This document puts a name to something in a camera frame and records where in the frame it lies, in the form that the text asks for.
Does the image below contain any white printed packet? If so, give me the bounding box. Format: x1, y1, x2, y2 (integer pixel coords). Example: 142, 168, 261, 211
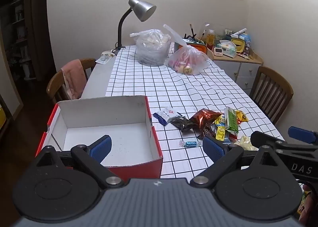
95, 54, 115, 64

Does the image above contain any orange storage container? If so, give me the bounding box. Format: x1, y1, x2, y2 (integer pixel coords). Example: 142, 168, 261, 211
185, 39, 208, 56

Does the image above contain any white checked tablecloth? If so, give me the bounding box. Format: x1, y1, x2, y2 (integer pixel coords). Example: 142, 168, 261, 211
106, 44, 286, 180

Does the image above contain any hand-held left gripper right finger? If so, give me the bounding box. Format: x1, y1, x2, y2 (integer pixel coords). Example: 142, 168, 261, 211
190, 134, 280, 189

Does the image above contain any silver desk lamp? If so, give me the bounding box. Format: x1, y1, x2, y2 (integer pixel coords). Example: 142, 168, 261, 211
111, 0, 157, 56

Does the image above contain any wooden chair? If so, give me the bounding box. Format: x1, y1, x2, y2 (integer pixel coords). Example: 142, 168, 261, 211
46, 58, 97, 104
249, 66, 294, 125

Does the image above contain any yellow snack packet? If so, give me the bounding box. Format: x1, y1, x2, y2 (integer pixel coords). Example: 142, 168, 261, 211
235, 110, 249, 124

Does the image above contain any yellow box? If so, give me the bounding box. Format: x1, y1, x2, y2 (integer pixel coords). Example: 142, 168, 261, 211
230, 38, 246, 55

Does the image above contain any person's right hand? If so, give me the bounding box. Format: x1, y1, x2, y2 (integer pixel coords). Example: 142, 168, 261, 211
302, 185, 318, 225

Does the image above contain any white blue snack packet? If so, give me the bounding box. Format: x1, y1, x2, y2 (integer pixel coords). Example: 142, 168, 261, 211
153, 106, 183, 126

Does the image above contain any yellow cartoon lollipop packet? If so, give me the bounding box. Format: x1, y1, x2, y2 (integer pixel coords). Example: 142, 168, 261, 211
211, 115, 228, 141

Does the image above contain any brown snack packet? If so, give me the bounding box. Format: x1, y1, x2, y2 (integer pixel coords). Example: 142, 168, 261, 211
201, 124, 216, 140

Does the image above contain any pink towel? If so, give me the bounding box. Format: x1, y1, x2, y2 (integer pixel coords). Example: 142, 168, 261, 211
61, 59, 87, 100

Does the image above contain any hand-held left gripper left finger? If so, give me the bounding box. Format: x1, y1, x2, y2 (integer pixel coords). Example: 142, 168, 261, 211
35, 134, 125, 189

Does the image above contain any blue candy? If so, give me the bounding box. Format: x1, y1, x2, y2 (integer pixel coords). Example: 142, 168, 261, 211
178, 139, 203, 148

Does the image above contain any black snack packet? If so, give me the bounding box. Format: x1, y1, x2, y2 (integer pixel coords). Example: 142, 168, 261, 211
171, 116, 195, 132

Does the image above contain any red cardboard box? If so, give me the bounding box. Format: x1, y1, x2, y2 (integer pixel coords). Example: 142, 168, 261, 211
35, 95, 164, 179

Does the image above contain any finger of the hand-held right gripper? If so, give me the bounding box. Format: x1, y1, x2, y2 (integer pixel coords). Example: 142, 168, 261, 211
250, 131, 299, 153
288, 126, 318, 145

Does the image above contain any orange juice bottle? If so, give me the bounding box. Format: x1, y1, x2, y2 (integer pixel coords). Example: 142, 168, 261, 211
206, 29, 215, 51

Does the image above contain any teal tissue box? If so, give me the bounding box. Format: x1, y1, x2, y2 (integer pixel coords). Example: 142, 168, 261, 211
219, 40, 238, 58

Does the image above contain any cream white snack packet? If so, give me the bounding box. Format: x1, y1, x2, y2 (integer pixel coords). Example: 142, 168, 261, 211
234, 135, 259, 151

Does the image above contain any red foil snack packet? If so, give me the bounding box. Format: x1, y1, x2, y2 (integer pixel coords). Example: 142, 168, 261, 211
190, 108, 224, 130

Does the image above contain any dark bookshelf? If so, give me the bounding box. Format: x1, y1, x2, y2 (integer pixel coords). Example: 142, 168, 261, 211
0, 0, 35, 83

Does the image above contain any white drawer cabinet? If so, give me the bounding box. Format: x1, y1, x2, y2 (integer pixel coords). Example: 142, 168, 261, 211
209, 50, 264, 95

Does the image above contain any green snack packet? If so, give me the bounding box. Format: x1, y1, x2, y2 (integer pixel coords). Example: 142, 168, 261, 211
224, 106, 239, 135

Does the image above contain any plastic bag with pink contents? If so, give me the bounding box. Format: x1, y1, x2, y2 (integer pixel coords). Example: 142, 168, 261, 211
163, 24, 209, 76

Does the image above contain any clear plastic bag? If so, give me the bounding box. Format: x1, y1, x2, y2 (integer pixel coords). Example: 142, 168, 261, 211
130, 29, 172, 66

